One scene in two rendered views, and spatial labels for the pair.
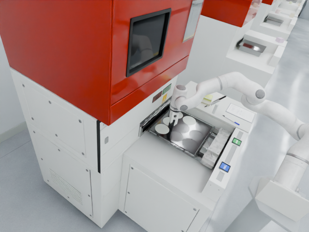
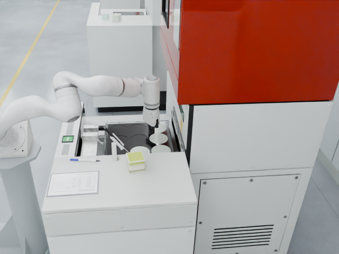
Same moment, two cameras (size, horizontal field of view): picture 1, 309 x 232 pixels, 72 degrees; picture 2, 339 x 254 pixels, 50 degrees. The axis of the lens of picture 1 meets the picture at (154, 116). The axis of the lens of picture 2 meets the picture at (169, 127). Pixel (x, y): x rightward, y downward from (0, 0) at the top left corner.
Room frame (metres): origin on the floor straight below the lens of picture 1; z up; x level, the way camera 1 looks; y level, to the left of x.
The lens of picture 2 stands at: (2.60, -0.97, 2.01)
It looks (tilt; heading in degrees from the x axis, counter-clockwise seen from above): 32 degrees down; 147
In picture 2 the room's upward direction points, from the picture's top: 2 degrees clockwise
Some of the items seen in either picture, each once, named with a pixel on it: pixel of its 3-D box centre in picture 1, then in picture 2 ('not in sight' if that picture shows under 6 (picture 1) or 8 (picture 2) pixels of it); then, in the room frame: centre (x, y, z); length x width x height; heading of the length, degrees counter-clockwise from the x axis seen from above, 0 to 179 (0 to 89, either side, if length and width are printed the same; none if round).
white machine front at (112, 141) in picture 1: (143, 113); (176, 102); (1.08, 0.07, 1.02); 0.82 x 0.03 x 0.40; 155
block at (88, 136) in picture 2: (213, 152); (90, 136); (0.99, -0.43, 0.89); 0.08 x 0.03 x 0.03; 65
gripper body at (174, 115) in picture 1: (174, 113); (151, 113); (1.14, -0.13, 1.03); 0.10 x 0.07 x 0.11; 8
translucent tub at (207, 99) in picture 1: (207, 99); (135, 162); (1.44, -0.38, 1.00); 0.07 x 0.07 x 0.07; 73
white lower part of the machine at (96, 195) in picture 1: (104, 149); (222, 180); (1.23, 0.38, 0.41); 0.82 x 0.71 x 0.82; 155
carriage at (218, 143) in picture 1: (215, 147); (89, 148); (1.06, -0.46, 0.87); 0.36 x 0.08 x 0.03; 155
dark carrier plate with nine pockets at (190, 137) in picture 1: (182, 128); (139, 139); (1.16, -0.21, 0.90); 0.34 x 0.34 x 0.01; 65
